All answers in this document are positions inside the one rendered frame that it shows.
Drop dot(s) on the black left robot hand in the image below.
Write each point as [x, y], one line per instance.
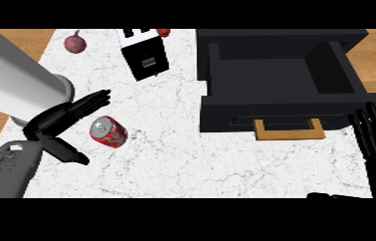
[54, 120]

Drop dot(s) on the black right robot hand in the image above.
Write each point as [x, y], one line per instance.
[368, 142]

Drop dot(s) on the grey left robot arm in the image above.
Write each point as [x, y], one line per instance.
[17, 173]

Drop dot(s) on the red soda can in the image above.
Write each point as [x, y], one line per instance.
[110, 133]

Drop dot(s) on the dark grey drawer box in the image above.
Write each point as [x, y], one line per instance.
[269, 75]

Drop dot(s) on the dark grey drawer front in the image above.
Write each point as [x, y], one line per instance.
[225, 114]

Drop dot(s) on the white cylinder with grey base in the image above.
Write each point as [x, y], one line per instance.
[24, 80]

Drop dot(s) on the purple-red onion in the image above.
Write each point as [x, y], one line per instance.
[75, 44]

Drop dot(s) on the black and white appliance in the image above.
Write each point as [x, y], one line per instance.
[147, 62]

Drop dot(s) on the small red fruit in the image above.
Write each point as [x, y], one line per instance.
[164, 32]

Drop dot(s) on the dark grey cabinet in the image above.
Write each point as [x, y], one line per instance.
[275, 37]

